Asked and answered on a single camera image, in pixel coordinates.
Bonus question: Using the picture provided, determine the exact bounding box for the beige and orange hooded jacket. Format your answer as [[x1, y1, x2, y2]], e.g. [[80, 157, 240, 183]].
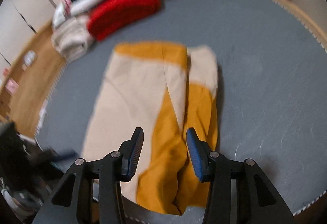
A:
[[82, 41, 218, 215]]

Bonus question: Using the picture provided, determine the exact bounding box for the red folded blanket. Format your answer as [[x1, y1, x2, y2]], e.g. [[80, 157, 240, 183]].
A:
[[87, 0, 161, 41]]

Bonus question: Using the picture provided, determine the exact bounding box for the grey quilted bed cover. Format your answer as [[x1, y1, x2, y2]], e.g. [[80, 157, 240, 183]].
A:
[[37, 0, 326, 212]]

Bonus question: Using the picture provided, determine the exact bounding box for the white folded fleece blanket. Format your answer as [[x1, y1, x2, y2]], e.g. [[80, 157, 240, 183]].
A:
[[52, 14, 95, 63]]

